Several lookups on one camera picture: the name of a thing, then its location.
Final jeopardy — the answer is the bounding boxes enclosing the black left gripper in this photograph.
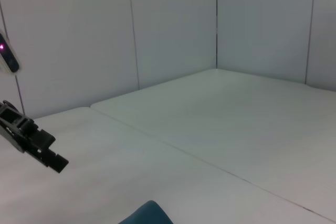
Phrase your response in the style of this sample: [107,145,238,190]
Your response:
[0,100,70,174]

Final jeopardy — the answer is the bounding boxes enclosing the teal FREE print T-shirt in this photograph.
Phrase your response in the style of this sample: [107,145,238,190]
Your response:
[117,199,174,224]

